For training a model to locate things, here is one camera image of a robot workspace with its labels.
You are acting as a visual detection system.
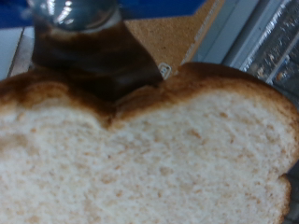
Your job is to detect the blue spatula grip block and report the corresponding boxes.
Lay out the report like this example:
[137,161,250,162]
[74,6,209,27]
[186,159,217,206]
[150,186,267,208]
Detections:
[0,0,207,30]

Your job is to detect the slotted metal spatula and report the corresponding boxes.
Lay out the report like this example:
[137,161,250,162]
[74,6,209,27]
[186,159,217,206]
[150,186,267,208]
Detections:
[27,0,164,105]

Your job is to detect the wire oven rack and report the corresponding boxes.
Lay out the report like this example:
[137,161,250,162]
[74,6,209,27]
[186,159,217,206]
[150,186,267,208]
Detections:
[264,34,299,87]

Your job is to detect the foil-lined crumb tray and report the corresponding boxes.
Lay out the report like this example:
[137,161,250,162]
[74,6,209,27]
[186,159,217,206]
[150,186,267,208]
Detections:
[244,0,299,94]

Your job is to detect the white bread slice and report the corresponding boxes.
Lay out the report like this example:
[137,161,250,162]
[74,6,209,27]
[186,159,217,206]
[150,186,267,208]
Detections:
[0,62,299,224]

